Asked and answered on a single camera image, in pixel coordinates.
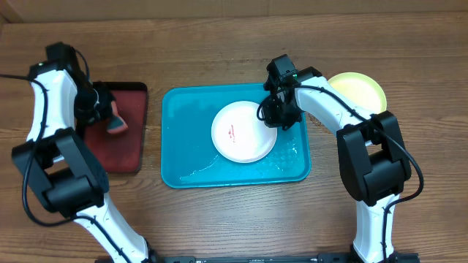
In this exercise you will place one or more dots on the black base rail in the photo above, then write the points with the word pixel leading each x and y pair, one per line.
pixel 256 258

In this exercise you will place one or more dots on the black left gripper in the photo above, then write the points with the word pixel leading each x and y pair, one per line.
pixel 88 117

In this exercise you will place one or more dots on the blue plastic tray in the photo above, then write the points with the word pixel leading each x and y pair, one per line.
pixel 189 158

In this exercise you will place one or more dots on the black tray with red water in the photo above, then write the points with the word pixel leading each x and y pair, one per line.
pixel 121 153

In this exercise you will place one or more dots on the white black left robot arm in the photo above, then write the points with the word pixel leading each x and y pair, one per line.
pixel 63 181

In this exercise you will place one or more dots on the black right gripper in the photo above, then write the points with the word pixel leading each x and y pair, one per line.
pixel 270 122

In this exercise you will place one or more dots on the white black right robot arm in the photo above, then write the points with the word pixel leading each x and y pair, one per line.
pixel 375 167

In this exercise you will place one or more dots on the white pink plate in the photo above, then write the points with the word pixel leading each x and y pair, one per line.
pixel 239 135

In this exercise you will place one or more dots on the orange sponge with green scourer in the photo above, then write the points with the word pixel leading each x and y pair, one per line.
pixel 115 123

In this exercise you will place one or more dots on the yellow-green plate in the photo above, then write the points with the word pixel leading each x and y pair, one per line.
pixel 360 89

